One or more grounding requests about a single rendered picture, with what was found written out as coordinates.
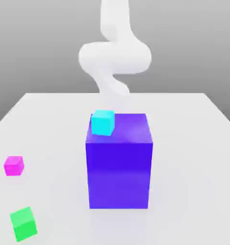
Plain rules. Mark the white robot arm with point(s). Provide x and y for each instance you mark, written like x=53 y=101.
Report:
x=115 y=55

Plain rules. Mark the small cyan cube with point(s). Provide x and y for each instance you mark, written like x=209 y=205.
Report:
x=102 y=123

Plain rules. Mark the small magenta cube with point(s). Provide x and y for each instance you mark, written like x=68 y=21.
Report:
x=13 y=166

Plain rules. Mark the small green cube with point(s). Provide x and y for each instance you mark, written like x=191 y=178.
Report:
x=24 y=224

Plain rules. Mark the large purple box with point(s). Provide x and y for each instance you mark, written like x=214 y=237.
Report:
x=118 y=172

